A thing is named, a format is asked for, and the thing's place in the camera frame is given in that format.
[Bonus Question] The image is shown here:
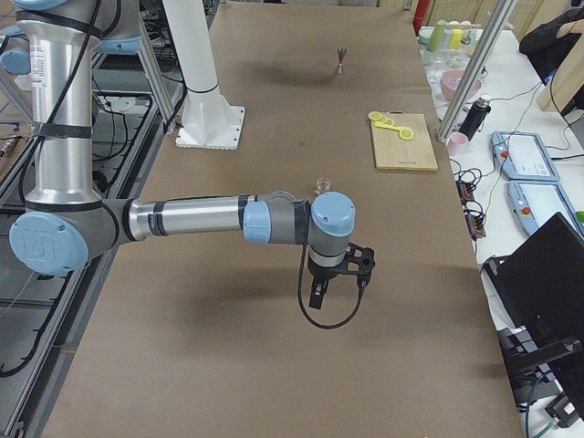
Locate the pink cup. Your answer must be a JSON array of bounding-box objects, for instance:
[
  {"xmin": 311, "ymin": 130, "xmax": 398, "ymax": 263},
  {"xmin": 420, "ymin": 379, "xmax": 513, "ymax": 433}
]
[{"xmin": 446, "ymin": 131, "xmax": 469, "ymax": 156}]

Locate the green cup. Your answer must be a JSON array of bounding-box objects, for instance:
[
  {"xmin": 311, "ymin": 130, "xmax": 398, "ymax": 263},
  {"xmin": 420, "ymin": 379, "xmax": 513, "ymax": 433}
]
[{"xmin": 426, "ymin": 19, "xmax": 447, "ymax": 53}]

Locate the black laptop monitor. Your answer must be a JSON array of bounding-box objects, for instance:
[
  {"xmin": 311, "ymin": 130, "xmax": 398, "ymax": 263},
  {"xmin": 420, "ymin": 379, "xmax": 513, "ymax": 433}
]
[{"xmin": 483, "ymin": 213, "xmax": 583, "ymax": 415}]

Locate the wooden cutting board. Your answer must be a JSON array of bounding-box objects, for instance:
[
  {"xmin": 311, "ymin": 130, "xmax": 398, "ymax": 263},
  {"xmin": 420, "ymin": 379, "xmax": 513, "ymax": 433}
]
[{"xmin": 369, "ymin": 112, "xmax": 438, "ymax": 172}]

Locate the pink bowl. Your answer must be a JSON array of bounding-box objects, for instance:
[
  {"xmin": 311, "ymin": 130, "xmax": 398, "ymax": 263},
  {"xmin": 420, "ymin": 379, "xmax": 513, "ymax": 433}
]
[{"xmin": 440, "ymin": 69, "xmax": 482, "ymax": 101}]

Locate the clear glass measuring cup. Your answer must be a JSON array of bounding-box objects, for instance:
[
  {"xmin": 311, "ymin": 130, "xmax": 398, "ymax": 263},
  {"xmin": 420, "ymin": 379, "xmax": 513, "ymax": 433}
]
[{"xmin": 315, "ymin": 178, "xmax": 331, "ymax": 195}]

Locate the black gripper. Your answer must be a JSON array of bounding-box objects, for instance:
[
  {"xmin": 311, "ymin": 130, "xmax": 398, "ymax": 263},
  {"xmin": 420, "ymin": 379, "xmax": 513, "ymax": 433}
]
[{"xmin": 308, "ymin": 258, "xmax": 345, "ymax": 309}]

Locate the black thermos bottle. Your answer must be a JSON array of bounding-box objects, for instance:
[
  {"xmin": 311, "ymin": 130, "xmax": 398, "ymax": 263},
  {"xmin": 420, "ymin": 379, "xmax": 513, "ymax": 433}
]
[{"xmin": 459, "ymin": 94, "xmax": 492, "ymax": 141}]

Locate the seated person in black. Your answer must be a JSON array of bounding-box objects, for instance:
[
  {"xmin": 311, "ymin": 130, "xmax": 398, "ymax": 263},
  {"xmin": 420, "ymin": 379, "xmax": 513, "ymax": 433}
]
[{"xmin": 519, "ymin": 8, "xmax": 583, "ymax": 80}]

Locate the aluminium frame post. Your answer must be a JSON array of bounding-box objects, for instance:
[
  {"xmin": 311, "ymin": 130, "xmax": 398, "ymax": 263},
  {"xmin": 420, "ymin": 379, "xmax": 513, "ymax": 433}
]
[{"xmin": 436, "ymin": 0, "xmax": 517, "ymax": 143}]

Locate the upper teach pendant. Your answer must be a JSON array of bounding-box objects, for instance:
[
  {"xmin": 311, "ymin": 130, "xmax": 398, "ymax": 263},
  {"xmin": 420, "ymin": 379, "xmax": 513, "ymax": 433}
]
[{"xmin": 490, "ymin": 131, "xmax": 560, "ymax": 182}]

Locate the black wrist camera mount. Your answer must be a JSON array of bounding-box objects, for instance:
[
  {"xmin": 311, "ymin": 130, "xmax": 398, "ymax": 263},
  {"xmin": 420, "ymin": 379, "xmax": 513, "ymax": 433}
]
[{"xmin": 337, "ymin": 242, "xmax": 375, "ymax": 291}]

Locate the yellow cup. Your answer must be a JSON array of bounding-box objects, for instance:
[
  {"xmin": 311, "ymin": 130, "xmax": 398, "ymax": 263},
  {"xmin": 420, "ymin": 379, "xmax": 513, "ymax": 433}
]
[{"xmin": 448, "ymin": 28, "xmax": 464, "ymax": 50}]

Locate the steel jigger shaker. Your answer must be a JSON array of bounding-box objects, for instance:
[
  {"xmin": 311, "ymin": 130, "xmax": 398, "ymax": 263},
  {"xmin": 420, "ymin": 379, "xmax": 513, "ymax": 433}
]
[{"xmin": 336, "ymin": 47, "xmax": 348, "ymax": 74}]

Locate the teach pendant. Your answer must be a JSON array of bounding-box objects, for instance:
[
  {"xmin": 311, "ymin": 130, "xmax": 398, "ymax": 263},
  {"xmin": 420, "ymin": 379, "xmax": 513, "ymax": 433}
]
[
  {"xmin": 490, "ymin": 131, "xmax": 560, "ymax": 182},
  {"xmin": 507, "ymin": 180, "xmax": 583, "ymax": 236}
]

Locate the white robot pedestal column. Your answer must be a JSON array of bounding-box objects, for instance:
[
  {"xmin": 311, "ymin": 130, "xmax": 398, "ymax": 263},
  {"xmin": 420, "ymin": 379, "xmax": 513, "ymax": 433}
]
[{"xmin": 163, "ymin": 0, "xmax": 245, "ymax": 151}]

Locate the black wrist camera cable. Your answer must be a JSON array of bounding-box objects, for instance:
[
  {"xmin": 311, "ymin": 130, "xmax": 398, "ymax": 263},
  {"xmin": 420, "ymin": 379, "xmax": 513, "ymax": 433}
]
[{"xmin": 296, "ymin": 245, "xmax": 366, "ymax": 329}]

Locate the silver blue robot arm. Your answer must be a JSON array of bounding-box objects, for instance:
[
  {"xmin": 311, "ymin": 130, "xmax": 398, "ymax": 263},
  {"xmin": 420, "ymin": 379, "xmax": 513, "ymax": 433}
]
[{"xmin": 9, "ymin": 1, "xmax": 361, "ymax": 308}]

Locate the black orange usb hub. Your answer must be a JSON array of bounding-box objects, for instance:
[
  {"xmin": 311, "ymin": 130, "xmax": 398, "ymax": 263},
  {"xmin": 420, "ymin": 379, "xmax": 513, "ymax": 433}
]
[{"xmin": 456, "ymin": 181, "xmax": 486, "ymax": 241}]

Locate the lower teach pendant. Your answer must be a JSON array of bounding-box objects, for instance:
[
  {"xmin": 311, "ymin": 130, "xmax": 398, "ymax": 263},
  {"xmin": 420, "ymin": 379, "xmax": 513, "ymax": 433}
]
[{"xmin": 507, "ymin": 180, "xmax": 583, "ymax": 236}]

